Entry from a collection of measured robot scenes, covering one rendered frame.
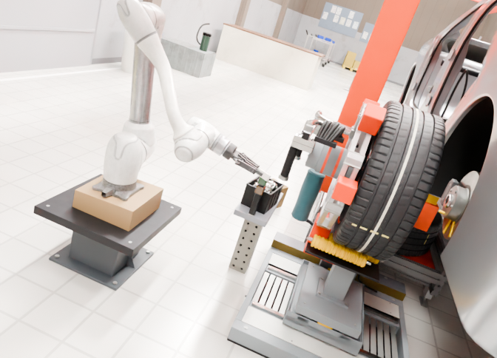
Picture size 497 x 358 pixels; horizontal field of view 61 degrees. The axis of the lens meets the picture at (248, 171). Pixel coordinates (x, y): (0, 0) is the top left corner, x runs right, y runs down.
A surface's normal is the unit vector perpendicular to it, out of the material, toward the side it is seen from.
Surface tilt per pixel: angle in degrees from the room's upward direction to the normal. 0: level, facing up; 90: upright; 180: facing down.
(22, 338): 0
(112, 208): 90
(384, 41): 90
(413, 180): 68
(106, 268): 90
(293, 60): 90
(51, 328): 0
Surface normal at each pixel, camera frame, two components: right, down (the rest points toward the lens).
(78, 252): -0.27, 0.28
